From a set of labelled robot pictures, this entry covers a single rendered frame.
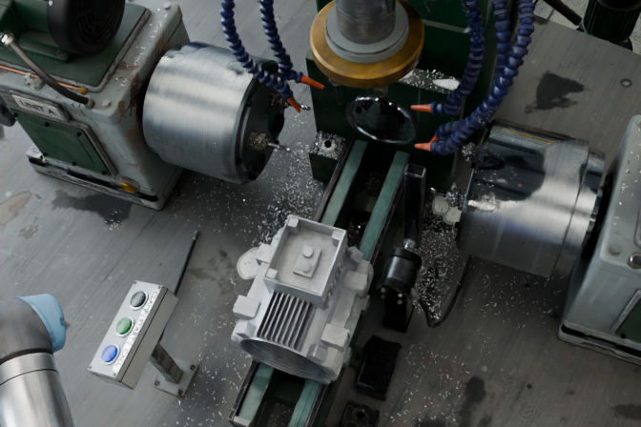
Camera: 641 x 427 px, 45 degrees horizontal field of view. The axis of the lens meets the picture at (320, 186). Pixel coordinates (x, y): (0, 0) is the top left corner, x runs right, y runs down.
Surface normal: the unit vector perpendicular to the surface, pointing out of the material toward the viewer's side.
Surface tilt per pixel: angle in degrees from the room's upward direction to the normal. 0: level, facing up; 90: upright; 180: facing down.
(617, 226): 0
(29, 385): 25
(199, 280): 0
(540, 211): 36
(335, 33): 0
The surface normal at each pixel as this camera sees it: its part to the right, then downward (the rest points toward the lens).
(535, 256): -0.37, 0.69
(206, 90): -0.18, -0.24
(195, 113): -0.28, 0.07
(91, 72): -0.08, -0.50
